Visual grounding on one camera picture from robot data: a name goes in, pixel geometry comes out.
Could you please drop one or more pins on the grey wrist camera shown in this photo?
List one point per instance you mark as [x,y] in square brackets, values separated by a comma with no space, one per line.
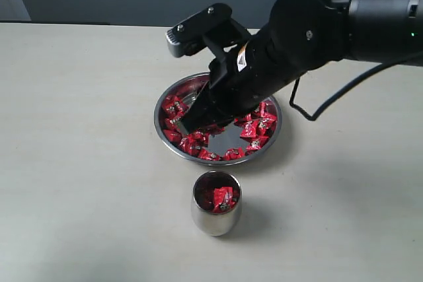
[186,38]

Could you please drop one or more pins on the steel bowl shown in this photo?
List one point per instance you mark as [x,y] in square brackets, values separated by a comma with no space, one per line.
[222,142]

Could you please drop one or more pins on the steel cup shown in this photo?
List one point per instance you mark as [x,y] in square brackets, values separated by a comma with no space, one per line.
[209,223]

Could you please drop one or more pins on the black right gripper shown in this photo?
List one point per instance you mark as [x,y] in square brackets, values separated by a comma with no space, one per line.
[266,72]

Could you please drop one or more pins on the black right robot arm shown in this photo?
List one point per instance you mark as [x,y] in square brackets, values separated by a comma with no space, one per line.
[300,36]

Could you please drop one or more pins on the red wrapped candy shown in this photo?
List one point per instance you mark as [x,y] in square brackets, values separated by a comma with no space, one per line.
[265,119]
[204,154]
[257,144]
[173,106]

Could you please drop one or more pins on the red candy in cup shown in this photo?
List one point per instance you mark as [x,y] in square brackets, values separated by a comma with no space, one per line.
[219,200]

